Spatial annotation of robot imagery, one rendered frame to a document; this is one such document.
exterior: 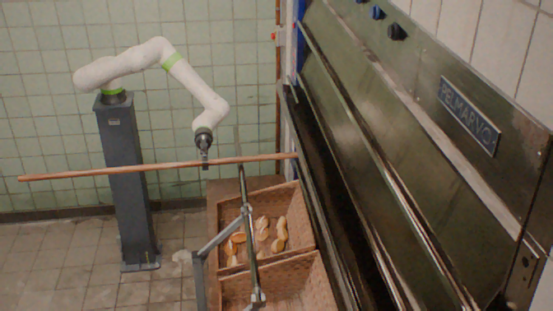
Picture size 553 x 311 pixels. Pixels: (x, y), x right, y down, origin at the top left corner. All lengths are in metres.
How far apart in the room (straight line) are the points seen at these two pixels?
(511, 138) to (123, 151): 2.50
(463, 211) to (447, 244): 0.08
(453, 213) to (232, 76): 2.62
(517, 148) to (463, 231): 0.24
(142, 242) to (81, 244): 0.60
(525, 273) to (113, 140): 2.53
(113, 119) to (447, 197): 2.22
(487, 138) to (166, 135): 2.99
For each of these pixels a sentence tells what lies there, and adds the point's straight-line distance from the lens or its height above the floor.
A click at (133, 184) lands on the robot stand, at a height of 0.67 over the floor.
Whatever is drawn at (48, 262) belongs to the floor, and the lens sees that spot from 3.89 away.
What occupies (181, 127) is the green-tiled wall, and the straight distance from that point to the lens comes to 3.71.
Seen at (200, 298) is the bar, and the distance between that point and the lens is 2.40.
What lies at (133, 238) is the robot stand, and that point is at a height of 0.26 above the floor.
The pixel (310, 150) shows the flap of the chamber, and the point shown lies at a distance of 2.02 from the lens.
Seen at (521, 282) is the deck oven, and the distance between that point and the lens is 0.92.
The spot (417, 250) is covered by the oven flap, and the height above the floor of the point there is 1.58.
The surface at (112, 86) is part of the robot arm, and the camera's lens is 2.97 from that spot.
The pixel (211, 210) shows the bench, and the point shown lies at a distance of 3.09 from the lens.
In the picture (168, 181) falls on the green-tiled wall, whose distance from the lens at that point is 3.95.
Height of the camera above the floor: 2.45
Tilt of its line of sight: 31 degrees down
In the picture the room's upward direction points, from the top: straight up
